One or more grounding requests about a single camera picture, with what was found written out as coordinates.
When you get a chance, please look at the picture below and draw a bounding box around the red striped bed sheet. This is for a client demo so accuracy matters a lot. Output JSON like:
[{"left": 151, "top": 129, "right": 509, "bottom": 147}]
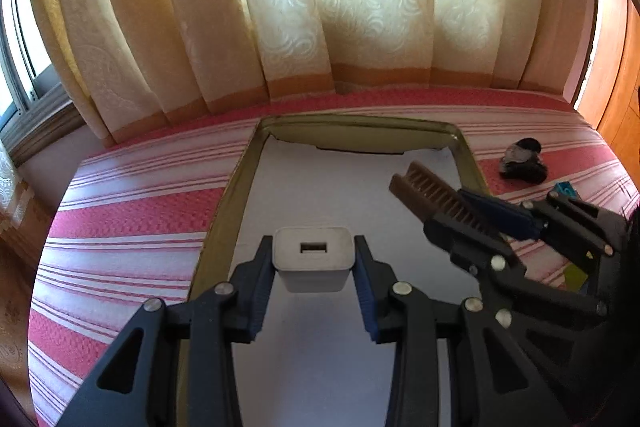
[{"left": 27, "top": 87, "right": 640, "bottom": 427}]

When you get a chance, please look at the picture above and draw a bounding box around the black crumpled object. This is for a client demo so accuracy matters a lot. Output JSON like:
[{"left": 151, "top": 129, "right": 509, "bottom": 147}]
[{"left": 497, "top": 137, "right": 549, "bottom": 184}]

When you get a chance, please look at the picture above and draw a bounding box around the window frame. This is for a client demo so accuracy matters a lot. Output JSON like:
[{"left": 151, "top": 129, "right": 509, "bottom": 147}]
[{"left": 0, "top": 0, "right": 81, "bottom": 168}]

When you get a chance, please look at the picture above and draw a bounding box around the cream patterned curtain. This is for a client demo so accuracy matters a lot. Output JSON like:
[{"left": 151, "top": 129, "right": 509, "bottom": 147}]
[{"left": 25, "top": 0, "right": 597, "bottom": 148}]

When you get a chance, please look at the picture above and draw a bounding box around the gold metal tray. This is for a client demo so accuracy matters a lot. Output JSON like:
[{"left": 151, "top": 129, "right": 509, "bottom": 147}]
[{"left": 232, "top": 131, "right": 462, "bottom": 427}]

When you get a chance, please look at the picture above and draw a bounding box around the brown comb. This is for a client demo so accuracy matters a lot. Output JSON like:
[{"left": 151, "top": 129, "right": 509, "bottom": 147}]
[{"left": 390, "top": 161, "right": 482, "bottom": 229}]

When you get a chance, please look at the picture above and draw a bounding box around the blue building block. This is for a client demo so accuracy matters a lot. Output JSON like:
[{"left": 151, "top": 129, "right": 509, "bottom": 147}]
[{"left": 547, "top": 182, "right": 582, "bottom": 202}]

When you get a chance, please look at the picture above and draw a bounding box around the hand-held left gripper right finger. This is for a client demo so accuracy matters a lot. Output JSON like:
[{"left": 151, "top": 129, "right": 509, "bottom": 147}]
[{"left": 352, "top": 234, "right": 566, "bottom": 427}]

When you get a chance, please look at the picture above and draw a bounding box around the white charger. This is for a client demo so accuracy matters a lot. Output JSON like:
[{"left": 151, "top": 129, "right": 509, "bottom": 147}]
[{"left": 271, "top": 227, "right": 357, "bottom": 294}]

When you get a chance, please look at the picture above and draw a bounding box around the wooden wardrobe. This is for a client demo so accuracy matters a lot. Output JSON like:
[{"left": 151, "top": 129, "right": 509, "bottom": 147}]
[{"left": 575, "top": 0, "right": 640, "bottom": 188}]

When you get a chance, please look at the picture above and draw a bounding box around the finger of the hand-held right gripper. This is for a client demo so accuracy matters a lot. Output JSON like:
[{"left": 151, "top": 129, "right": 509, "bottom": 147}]
[
  {"left": 424, "top": 196, "right": 611, "bottom": 424},
  {"left": 459, "top": 188, "right": 631, "bottom": 276}
]

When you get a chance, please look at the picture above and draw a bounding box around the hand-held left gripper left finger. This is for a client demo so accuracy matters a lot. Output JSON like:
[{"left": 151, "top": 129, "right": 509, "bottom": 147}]
[{"left": 60, "top": 234, "right": 273, "bottom": 427}]

